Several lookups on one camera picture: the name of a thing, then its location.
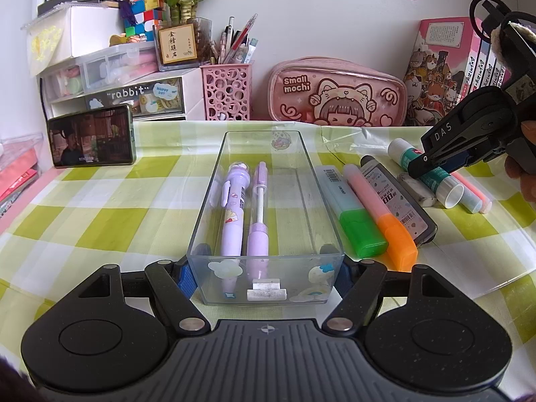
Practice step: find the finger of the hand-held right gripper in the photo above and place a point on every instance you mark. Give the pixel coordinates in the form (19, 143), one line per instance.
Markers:
(481, 121)

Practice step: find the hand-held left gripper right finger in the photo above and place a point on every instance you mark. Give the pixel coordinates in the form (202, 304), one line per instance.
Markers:
(341, 279)

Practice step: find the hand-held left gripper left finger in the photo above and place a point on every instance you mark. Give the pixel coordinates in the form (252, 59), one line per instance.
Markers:
(186, 281)

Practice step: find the green highlighter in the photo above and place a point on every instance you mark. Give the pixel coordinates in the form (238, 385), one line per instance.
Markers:
(360, 234)

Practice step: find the orange highlighter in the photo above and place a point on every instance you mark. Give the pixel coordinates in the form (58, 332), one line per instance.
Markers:
(398, 238)

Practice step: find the light blue highlighter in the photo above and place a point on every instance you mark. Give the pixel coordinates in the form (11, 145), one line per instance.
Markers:
(472, 203)

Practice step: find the clear plastic organizer tray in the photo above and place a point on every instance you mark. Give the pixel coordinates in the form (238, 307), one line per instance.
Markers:
(293, 201)

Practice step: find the person's right hand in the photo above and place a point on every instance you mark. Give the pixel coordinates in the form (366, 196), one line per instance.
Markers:
(521, 176)

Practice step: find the cartoon cat book set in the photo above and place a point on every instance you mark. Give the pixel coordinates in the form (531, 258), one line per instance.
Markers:
(439, 75)

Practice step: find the pink highlighter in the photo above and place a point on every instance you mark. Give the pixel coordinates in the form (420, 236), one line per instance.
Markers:
(481, 194)

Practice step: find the small white eraser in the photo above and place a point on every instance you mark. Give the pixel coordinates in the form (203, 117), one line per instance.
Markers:
(266, 291)

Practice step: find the purple cartoon pen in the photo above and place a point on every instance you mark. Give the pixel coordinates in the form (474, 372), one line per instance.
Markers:
(234, 217)

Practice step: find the light purple mechanical pencil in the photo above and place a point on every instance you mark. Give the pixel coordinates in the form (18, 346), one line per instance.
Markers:
(257, 243)

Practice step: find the dirty white eraser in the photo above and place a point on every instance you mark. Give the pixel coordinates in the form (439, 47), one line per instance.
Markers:
(418, 190)

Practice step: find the green checked tablecloth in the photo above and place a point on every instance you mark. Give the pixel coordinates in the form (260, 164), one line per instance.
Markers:
(104, 226)

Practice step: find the pink cartoon pencil case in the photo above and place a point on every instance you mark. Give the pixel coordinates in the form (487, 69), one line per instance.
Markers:
(335, 92)

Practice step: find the green smartphone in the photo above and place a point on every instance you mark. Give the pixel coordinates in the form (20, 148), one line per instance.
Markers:
(90, 138)

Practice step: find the white desktop drawer unit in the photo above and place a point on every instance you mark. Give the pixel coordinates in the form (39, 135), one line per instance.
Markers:
(190, 92)

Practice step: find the pink perforated pen holder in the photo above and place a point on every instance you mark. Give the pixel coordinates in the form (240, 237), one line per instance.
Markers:
(228, 92)

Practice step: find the stack of pink boxes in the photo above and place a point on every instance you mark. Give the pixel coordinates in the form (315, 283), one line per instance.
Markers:
(16, 176)

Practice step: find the clear plastic storage drawer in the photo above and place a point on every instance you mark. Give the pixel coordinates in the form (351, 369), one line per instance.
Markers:
(104, 67)

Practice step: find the glass vase with label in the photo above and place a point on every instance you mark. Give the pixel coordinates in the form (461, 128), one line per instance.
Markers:
(178, 44)

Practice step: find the bunch of pens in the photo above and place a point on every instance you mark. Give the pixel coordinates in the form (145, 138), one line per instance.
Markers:
(234, 42)

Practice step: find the small figurine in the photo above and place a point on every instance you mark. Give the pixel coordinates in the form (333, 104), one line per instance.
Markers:
(130, 39)

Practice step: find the white cardboard box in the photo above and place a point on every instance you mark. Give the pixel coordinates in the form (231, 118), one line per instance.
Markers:
(83, 29)

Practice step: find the colourful puzzle cube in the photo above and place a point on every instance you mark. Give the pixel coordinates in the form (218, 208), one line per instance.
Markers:
(144, 8)

